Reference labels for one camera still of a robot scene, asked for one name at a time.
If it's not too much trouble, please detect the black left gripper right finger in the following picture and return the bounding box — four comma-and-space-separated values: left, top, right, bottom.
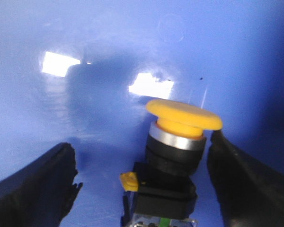
207, 130, 284, 227

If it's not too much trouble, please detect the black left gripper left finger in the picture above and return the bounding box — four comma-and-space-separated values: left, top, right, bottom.
0, 143, 83, 227

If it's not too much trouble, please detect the yellow mushroom push button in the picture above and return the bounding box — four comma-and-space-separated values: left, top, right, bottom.
119, 99, 223, 227

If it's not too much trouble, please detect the blue plastic bin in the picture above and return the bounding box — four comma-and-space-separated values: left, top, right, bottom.
0, 0, 284, 227

